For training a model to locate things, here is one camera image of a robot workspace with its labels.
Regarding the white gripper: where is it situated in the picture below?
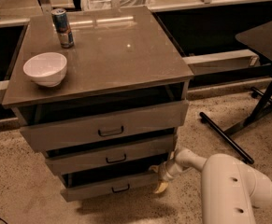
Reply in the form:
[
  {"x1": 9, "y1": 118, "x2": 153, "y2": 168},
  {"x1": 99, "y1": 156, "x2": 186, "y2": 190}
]
[{"x1": 149, "y1": 159, "x2": 185, "y2": 194}]

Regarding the grey middle drawer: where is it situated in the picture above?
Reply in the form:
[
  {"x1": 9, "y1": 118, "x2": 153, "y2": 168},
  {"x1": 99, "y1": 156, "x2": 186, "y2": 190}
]
[{"x1": 45, "y1": 134, "x2": 175, "y2": 175}]

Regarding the white wire basket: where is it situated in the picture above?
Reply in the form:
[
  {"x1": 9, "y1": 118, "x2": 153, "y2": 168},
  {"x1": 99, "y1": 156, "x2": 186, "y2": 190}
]
[{"x1": 81, "y1": 0, "x2": 154, "y2": 11}]

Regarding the grey drawer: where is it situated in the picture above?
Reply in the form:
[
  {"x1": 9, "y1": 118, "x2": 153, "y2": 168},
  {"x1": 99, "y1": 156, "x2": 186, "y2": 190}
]
[
  {"x1": 61, "y1": 162, "x2": 158, "y2": 202},
  {"x1": 45, "y1": 134, "x2": 175, "y2": 175},
  {"x1": 20, "y1": 100, "x2": 189, "y2": 152}
]

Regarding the grey bottom drawer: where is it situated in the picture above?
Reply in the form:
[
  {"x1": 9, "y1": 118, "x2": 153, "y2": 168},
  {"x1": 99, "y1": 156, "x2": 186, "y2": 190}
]
[{"x1": 61, "y1": 162, "x2": 158, "y2": 202}]

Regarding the blue silver drink can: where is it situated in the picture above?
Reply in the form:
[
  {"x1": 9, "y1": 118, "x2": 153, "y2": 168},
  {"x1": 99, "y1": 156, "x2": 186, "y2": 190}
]
[{"x1": 51, "y1": 8, "x2": 74, "y2": 49}]

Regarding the grey drawer cabinet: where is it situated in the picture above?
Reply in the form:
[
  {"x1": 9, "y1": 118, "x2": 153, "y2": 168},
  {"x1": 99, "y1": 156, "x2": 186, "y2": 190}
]
[{"x1": 2, "y1": 6, "x2": 194, "y2": 198}]

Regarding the black side table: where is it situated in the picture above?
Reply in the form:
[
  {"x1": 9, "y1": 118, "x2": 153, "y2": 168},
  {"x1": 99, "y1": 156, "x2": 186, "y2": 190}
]
[{"x1": 200, "y1": 21, "x2": 272, "y2": 164}]

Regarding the grey top drawer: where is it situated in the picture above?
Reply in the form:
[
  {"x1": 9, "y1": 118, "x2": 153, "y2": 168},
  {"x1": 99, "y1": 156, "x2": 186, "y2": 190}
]
[{"x1": 20, "y1": 100, "x2": 189, "y2": 152}]

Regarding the white ceramic bowl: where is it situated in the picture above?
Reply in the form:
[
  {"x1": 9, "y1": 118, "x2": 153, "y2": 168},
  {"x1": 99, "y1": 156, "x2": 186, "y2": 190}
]
[{"x1": 23, "y1": 52, "x2": 67, "y2": 87}]

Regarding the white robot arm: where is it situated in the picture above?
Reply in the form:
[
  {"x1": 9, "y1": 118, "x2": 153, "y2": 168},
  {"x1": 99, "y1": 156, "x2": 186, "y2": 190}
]
[{"x1": 150, "y1": 148, "x2": 272, "y2": 224}]

